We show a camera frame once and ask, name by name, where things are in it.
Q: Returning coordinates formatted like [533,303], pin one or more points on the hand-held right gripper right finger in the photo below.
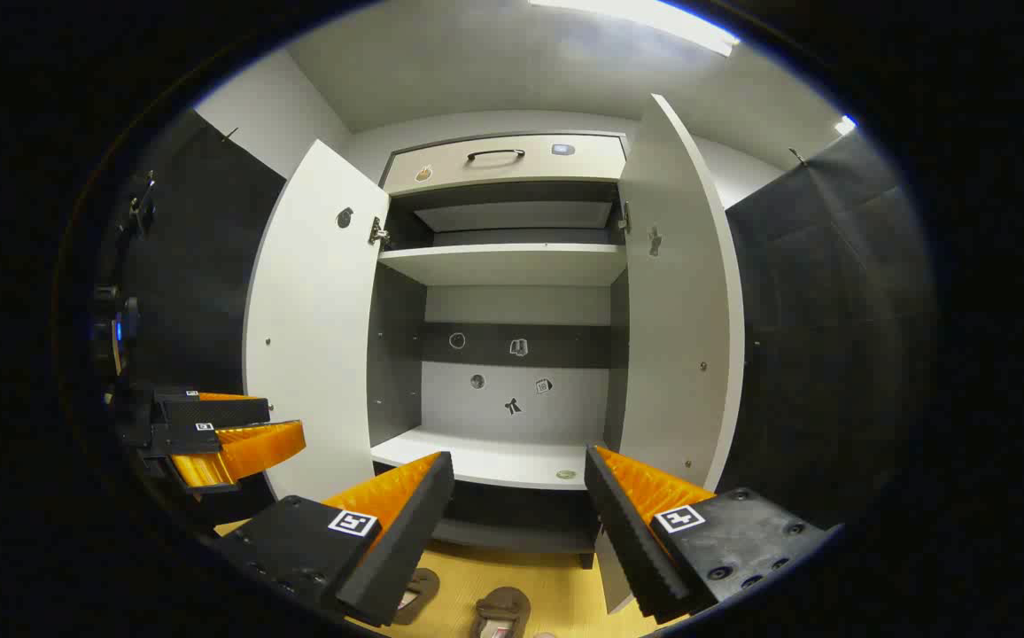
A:
[632,540]

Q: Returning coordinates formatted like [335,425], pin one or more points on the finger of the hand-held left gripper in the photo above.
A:
[246,447]
[220,412]

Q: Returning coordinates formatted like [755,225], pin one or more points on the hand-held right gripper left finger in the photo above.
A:
[406,540]

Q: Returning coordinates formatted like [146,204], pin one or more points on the brown fuzzy shoe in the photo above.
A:
[501,611]
[419,594]

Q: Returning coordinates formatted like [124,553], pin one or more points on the white shoe cabinet door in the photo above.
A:
[317,337]
[680,310]

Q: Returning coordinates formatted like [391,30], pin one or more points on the white shoe cabinet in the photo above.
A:
[512,306]

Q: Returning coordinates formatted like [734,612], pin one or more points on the white cabinet shelf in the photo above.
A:
[494,461]
[503,264]

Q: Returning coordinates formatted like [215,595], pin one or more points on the metal door hinge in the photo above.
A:
[624,217]
[378,233]

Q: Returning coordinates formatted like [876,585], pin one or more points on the dark cloth clip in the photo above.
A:
[797,157]
[229,135]

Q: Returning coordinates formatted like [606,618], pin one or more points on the ceiling light panel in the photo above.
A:
[845,125]

